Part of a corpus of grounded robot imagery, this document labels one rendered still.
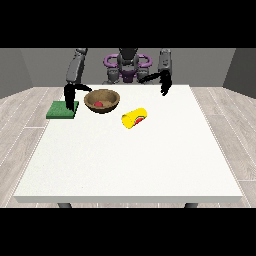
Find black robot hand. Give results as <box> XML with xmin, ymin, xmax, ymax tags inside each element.
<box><xmin>63</xmin><ymin>82</ymin><xmax>93</xmax><ymax>112</ymax></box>
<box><xmin>138</xmin><ymin>70</ymin><xmax>173</xmax><ymax>97</ymax></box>

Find green square pad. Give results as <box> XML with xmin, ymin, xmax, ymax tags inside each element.
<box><xmin>45</xmin><ymin>100</ymin><xmax>80</xmax><ymax>120</ymax></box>

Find brown wooden bowl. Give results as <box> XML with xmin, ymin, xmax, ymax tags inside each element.
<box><xmin>83</xmin><ymin>88</ymin><xmax>121</xmax><ymax>115</ymax></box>

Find yellow cup with melon print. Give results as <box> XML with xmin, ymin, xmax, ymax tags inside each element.
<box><xmin>121</xmin><ymin>107</ymin><xmax>149</xmax><ymax>130</ymax></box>

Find grey robot trunk purple rings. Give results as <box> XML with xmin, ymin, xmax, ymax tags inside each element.
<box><xmin>101</xmin><ymin>48</ymin><xmax>155</xmax><ymax>86</ymax></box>

